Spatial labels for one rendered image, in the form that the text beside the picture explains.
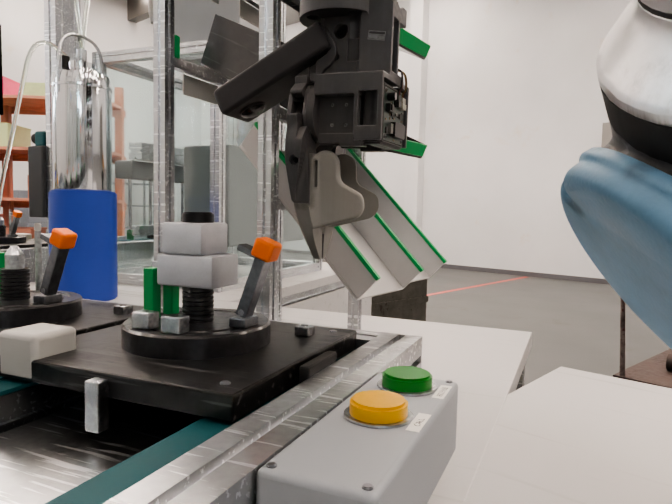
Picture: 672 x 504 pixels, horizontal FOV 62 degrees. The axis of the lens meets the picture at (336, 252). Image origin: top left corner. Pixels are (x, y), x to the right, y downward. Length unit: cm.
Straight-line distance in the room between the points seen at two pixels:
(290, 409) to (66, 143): 116
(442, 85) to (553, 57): 210
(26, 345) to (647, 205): 47
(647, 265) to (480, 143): 1054
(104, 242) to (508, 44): 983
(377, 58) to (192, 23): 153
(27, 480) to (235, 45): 60
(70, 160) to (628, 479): 128
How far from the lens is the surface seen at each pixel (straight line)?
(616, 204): 19
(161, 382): 45
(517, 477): 58
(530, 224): 1025
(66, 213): 147
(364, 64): 47
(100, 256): 148
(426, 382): 45
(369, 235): 83
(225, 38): 86
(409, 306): 425
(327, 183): 47
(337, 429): 38
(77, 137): 148
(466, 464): 59
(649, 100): 18
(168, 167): 84
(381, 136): 44
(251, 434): 37
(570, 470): 61
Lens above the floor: 110
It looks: 4 degrees down
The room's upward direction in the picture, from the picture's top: 1 degrees clockwise
